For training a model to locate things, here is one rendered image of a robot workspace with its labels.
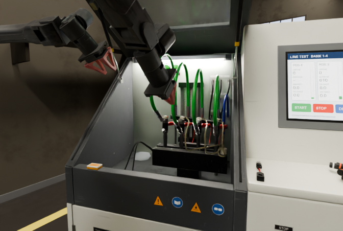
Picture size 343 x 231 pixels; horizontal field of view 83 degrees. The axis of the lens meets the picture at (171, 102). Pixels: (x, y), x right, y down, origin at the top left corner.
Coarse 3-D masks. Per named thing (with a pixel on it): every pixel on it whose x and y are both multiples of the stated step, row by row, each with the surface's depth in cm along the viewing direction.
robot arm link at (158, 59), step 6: (156, 48) 50; (138, 54) 47; (144, 54) 46; (150, 54) 46; (156, 54) 47; (138, 60) 47; (144, 60) 46; (150, 60) 47; (156, 60) 48; (144, 66) 48; (150, 66) 48; (156, 66) 48
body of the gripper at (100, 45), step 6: (84, 36) 61; (90, 36) 63; (78, 42) 61; (84, 42) 61; (90, 42) 62; (102, 42) 65; (78, 48) 63; (84, 48) 62; (90, 48) 63; (96, 48) 64; (84, 54) 64; (90, 54) 63; (96, 54) 63; (78, 60) 66
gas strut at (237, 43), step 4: (240, 0) 78; (240, 4) 78; (240, 8) 79; (240, 12) 80; (240, 16) 81; (240, 20) 81; (240, 24) 82; (236, 28) 84; (240, 28) 83; (236, 32) 84; (236, 36) 85; (236, 40) 86; (236, 44) 87; (236, 48) 88; (236, 52) 89; (236, 56) 90; (232, 80) 95
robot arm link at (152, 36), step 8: (144, 24) 40; (160, 24) 50; (144, 32) 41; (152, 32) 43; (160, 32) 48; (168, 32) 51; (144, 40) 42; (152, 40) 43; (160, 40) 49; (168, 40) 50; (128, 48) 47; (136, 48) 46; (144, 48) 44; (152, 48) 44; (168, 48) 52
